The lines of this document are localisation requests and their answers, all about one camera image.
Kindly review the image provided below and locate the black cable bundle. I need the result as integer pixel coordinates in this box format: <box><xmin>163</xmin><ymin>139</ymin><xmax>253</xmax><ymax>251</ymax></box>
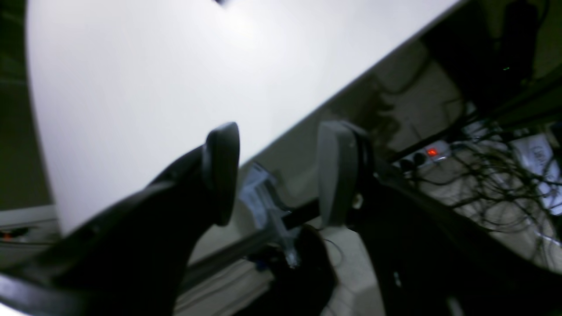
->
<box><xmin>386</xmin><ymin>101</ymin><xmax>562</xmax><ymax>268</ymax></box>

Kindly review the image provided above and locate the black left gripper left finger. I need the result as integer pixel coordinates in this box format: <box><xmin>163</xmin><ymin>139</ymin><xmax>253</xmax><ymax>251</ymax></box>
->
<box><xmin>1</xmin><ymin>122</ymin><xmax>240</xmax><ymax>316</ymax></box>

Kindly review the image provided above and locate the white power strip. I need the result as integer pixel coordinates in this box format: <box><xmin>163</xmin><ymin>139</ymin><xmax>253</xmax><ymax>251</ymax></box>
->
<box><xmin>392</xmin><ymin>140</ymin><xmax>451</xmax><ymax>172</ymax></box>

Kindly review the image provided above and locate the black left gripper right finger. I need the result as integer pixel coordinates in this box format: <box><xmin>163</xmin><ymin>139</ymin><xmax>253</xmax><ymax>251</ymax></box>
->
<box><xmin>317</xmin><ymin>121</ymin><xmax>561</xmax><ymax>316</ymax></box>

